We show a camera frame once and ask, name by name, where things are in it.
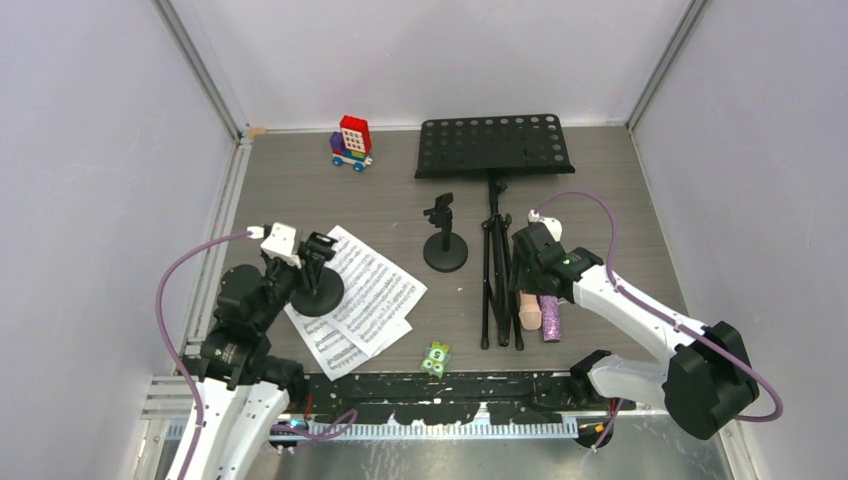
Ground black microphone stand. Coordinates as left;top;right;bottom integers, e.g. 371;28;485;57
423;192;468;273
290;232;345;317

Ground beige microphone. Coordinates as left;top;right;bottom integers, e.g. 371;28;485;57
518;292;542;331

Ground purple glitter microphone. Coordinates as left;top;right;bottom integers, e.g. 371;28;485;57
539;295;561;343

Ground sheet music page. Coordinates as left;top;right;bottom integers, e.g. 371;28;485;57
284;306;412;381
323;225;427;356

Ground black music stand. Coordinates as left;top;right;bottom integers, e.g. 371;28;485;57
414;113;576;351

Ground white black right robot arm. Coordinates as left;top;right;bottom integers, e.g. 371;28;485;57
511;222;760;440

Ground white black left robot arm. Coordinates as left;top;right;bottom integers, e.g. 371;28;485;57
166;232;344;479

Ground colourful toy block truck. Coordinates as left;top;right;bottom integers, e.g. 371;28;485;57
329;115;373;172

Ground green toy block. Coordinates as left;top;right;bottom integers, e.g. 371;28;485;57
419;341;451;379

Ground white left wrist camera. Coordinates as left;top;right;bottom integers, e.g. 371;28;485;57
247;222;303;269

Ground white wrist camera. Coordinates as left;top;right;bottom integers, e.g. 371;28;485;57
247;222;303;269
527;209;563;242

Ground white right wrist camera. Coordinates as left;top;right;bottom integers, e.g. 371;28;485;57
527;209;563;242

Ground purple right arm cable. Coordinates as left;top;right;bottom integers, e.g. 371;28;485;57
533;190;784;452

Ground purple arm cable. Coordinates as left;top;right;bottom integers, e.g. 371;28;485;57
155;228;359;480
533;190;784;452

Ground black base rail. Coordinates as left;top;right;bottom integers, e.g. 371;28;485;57
286;371;612;426

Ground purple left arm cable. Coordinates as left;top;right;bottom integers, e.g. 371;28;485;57
155;228;359;480

